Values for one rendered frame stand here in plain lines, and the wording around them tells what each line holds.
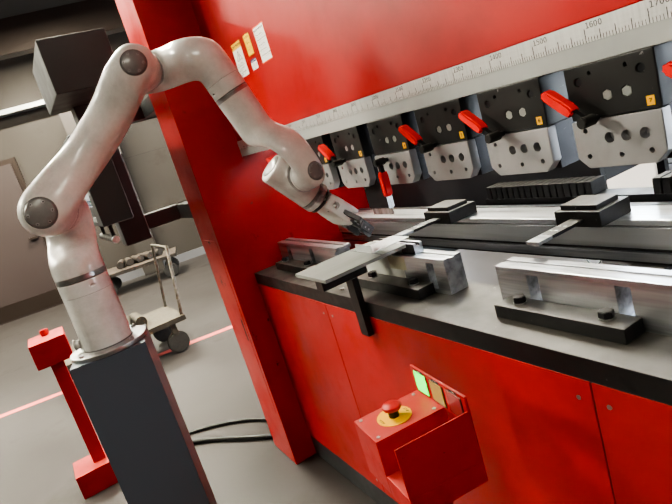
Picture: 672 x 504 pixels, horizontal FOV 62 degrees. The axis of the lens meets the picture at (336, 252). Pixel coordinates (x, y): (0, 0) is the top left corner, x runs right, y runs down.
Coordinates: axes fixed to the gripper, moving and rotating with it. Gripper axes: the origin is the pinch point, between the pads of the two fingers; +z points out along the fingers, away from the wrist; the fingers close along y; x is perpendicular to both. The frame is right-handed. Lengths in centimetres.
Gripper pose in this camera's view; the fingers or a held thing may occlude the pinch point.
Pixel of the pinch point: (361, 228)
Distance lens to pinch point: 156.4
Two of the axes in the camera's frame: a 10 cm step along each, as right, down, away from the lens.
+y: -4.8, -0.6, 8.7
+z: 7.5, 4.9, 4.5
